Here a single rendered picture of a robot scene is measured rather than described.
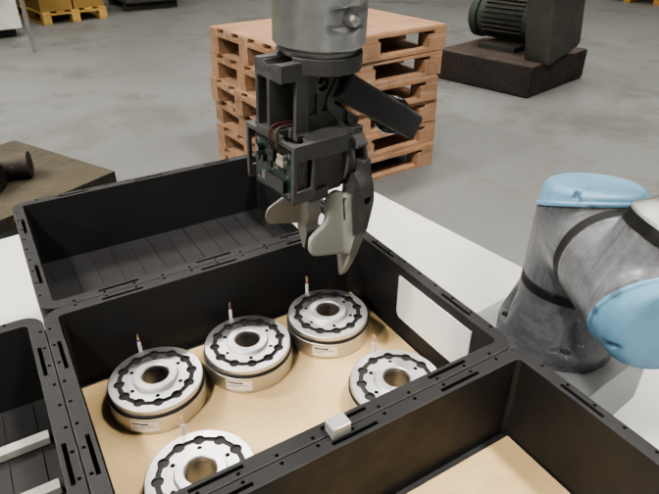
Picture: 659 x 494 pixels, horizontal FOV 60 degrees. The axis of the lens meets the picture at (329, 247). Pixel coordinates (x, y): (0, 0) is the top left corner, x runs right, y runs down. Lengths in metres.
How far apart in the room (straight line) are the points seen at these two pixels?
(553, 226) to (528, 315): 0.13
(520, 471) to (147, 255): 0.62
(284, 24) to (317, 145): 0.09
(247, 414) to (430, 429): 0.21
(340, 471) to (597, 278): 0.31
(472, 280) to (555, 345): 0.36
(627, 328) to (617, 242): 0.08
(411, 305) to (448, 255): 0.48
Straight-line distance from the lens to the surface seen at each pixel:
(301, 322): 0.71
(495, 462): 0.63
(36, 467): 0.67
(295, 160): 0.46
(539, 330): 0.77
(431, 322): 0.68
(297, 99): 0.46
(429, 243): 1.20
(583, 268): 0.64
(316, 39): 0.45
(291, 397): 0.66
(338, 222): 0.52
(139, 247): 0.97
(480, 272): 1.13
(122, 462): 0.64
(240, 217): 1.02
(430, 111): 3.31
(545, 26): 4.78
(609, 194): 0.70
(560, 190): 0.70
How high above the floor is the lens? 1.31
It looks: 31 degrees down
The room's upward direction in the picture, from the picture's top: straight up
